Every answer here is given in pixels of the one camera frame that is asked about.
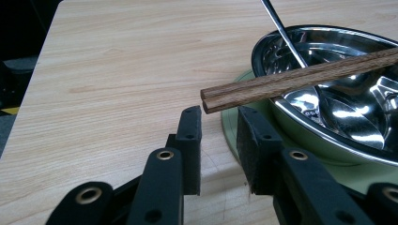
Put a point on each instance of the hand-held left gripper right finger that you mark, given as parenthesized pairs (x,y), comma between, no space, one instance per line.
(258,156)

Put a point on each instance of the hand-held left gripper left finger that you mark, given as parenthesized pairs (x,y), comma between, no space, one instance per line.
(191,150)

